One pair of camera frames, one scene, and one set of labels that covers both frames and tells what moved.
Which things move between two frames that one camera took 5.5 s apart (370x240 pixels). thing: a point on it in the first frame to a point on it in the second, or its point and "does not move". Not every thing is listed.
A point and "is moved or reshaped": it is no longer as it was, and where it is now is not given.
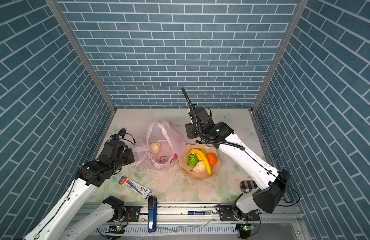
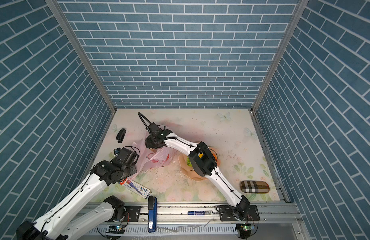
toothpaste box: [134, 187] does not move
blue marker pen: [200, 212] does not move
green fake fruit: [191, 160] does not move
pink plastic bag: [161, 149] is moved or reshaped
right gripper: [188, 129] to [148, 143]
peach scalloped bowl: [196, 175] does not move
